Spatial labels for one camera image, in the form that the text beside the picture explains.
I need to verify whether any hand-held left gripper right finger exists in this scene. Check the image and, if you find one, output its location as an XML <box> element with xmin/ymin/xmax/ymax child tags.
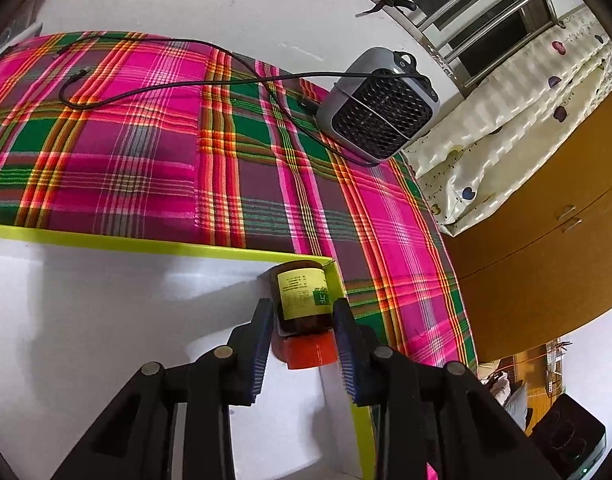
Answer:
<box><xmin>332</xmin><ymin>297</ymin><xmax>562</xmax><ymax>480</ymax></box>

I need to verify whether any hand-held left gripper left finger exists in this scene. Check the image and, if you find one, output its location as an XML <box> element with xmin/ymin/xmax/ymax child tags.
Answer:
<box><xmin>51</xmin><ymin>297</ymin><xmax>276</xmax><ymax>480</ymax></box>

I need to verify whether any brown bottle orange cap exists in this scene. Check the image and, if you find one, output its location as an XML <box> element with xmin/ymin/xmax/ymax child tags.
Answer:
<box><xmin>268</xmin><ymin>260</ymin><xmax>339</xmax><ymax>371</ymax></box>

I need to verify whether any white tray yellow-green rim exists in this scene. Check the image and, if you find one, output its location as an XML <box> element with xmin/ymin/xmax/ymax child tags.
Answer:
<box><xmin>0</xmin><ymin>222</ymin><xmax>377</xmax><ymax>480</ymax></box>

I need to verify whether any wooden cabinet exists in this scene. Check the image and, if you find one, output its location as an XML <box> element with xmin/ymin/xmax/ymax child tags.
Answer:
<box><xmin>438</xmin><ymin>105</ymin><xmax>612</xmax><ymax>366</ymax></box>

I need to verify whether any pink green plaid cloth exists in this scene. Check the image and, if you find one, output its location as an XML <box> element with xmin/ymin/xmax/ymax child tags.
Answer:
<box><xmin>0</xmin><ymin>31</ymin><xmax>479</xmax><ymax>480</ymax></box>

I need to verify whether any black electronic device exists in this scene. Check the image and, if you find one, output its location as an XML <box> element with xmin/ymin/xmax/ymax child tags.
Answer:
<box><xmin>528</xmin><ymin>392</ymin><xmax>607</xmax><ymax>480</ymax></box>

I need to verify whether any grey portable heater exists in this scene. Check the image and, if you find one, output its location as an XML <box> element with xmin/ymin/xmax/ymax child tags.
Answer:
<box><xmin>315</xmin><ymin>46</ymin><xmax>442</xmax><ymax>164</ymax></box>

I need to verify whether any cream patterned curtain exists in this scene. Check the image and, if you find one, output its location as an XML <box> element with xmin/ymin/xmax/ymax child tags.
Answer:
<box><xmin>403</xmin><ymin>7</ymin><xmax>612</xmax><ymax>238</ymax></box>

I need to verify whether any barred window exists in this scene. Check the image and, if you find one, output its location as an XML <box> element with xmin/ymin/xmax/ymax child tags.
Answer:
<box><xmin>306</xmin><ymin>0</ymin><xmax>562</xmax><ymax>91</ymax></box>

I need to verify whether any black power cable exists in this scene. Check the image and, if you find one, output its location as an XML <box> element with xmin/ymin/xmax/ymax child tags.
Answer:
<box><xmin>0</xmin><ymin>31</ymin><xmax>387</xmax><ymax>167</ymax></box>

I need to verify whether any black cable with free plug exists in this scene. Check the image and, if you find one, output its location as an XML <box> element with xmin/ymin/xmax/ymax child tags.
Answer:
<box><xmin>58</xmin><ymin>67</ymin><xmax>437</xmax><ymax>109</ymax></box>

